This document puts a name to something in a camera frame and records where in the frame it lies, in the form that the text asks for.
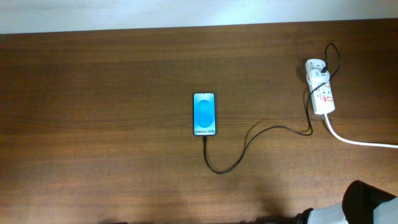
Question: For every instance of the blue Samsung Galaxy smartphone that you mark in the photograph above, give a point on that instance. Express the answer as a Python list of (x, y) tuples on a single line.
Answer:
[(204, 114)]

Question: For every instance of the white power strip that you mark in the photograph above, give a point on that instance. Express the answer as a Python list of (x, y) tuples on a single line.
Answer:
[(322, 98)]

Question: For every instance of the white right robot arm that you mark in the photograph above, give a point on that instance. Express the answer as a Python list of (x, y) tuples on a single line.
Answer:
[(362, 204)]

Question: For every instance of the white USB charger adapter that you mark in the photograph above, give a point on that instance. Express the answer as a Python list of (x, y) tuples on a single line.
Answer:
[(317, 71)]

